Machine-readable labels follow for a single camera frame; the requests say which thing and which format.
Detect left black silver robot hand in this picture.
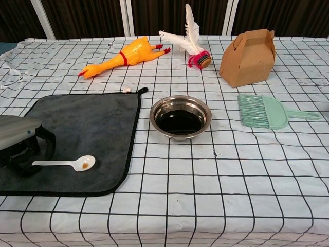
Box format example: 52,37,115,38
0,115,57,178

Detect white plastic spoon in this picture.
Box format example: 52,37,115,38
31,155,96,172

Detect metal bowl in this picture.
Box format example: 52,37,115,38
149,95,212,141

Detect dark grey towel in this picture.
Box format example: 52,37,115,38
0,87,149,198

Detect yellow rubber chicken toy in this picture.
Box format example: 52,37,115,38
78,36,172,80

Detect white feather shuttlecock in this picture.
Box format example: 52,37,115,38
158,3,212,69

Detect white black checkered tablecloth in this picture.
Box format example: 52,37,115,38
0,34,329,247

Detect brown paper takeaway box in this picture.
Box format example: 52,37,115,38
219,28,276,89

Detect mint green hand brush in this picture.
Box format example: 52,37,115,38
236,94,322,130

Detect white partition frame post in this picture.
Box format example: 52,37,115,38
221,0,239,36
119,0,135,37
31,0,57,40

